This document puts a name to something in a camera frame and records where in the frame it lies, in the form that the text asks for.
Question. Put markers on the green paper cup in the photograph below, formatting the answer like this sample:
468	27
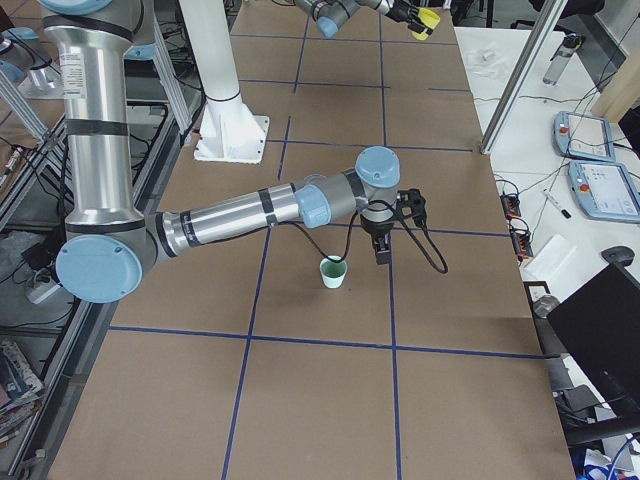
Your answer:
333	271

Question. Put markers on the clear water bottle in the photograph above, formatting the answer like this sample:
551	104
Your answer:
561	57

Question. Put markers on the upper teach pendant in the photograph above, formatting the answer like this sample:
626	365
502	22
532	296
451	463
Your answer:
585	137

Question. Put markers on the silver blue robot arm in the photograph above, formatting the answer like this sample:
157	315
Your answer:
330	16
110	244

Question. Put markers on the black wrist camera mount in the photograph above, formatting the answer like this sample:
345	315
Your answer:
412	205

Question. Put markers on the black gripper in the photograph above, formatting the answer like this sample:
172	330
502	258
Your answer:
377	232
403	11

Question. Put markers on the lower teach pendant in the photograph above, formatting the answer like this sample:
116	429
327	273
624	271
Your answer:
604	190

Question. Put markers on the orange black power strip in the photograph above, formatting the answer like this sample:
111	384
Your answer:
511	205

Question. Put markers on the aluminium frame post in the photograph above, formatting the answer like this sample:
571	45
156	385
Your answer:
544	25

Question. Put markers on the yellow paper cup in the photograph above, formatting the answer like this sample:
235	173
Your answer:
424	23

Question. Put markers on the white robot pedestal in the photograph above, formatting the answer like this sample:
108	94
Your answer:
229	132

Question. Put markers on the white paper pad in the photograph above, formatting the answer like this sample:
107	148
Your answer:
549	259

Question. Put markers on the black monitor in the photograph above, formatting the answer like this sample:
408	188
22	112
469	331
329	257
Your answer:
599	327

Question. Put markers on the black marker pen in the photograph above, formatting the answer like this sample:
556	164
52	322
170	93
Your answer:
549	196

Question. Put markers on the teach pendant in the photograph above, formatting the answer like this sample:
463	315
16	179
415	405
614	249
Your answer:
585	137
604	190

